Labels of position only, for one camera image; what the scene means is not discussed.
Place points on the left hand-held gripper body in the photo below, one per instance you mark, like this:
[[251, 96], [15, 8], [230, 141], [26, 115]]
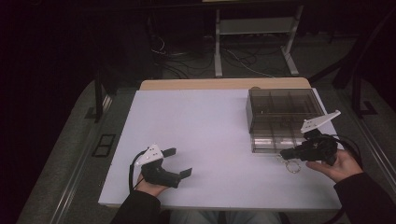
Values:
[[158, 174]]

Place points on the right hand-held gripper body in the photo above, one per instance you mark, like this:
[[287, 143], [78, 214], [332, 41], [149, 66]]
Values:
[[320, 147]]

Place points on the silver metal rings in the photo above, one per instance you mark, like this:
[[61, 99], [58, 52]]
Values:
[[281, 160]]

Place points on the smoky transparent drawer box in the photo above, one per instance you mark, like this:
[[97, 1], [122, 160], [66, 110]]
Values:
[[280, 105]]

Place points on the person's left hand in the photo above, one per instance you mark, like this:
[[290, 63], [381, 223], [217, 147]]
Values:
[[149, 188]]

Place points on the person's right hand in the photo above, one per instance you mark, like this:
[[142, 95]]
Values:
[[342, 168]]

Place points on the white table board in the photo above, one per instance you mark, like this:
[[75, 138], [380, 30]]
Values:
[[211, 130]]

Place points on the black metal stand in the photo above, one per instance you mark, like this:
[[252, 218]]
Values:
[[358, 93], [99, 93]]

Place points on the white metal stand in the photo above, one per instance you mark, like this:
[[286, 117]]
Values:
[[255, 26]]

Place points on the metal floor rail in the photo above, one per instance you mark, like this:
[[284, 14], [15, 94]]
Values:
[[77, 174], [373, 149]]

